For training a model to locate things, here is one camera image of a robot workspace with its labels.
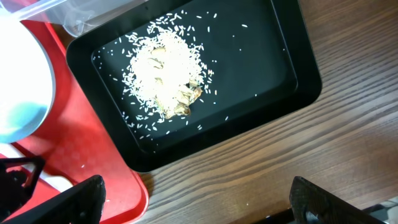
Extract rice and food scraps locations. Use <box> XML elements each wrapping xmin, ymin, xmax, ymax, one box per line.
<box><xmin>93</xmin><ymin>11</ymin><xmax>287</xmax><ymax>141</ymax></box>

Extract red plastic serving tray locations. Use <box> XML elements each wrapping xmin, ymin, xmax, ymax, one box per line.
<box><xmin>15</xmin><ymin>21</ymin><xmax>149</xmax><ymax>223</ymax></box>

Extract white plastic fork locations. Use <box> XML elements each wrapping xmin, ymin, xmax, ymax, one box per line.
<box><xmin>1</xmin><ymin>143</ymin><xmax>73</xmax><ymax>192</ymax></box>

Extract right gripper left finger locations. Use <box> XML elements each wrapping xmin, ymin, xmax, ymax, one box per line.
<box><xmin>5</xmin><ymin>175</ymin><xmax>106</xmax><ymax>224</ymax></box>

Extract black rectangular waste tray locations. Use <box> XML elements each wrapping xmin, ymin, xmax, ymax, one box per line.
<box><xmin>66</xmin><ymin>0</ymin><xmax>322</xmax><ymax>172</ymax></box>

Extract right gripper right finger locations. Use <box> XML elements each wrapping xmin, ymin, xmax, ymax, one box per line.
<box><xmin>289</xmin><ymin>176</ymin><xmax>384</xmax><ymax>224</ymax></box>

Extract clear plastic waste bin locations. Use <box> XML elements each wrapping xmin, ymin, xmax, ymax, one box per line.
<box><xmin>1</xmin><ymin>0</ymin><xmax>146</xmax><ymax>37</ymax></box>

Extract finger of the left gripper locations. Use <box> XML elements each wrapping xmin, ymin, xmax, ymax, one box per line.
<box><xmin>1</xmin><ymin>156</ymin><xmax>45</xmax><ymax>215</ymax></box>

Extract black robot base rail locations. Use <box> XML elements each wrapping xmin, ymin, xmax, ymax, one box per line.
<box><xmin>254</xmin><ymin>195</ymin><xmax>398</xmax><ymax>224</ymax></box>

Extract light blue round plate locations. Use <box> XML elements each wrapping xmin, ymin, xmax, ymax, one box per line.
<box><xmin>1</xmin><ymin>16</ymin><xmax>55</xmax><ymax>143</ymax></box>

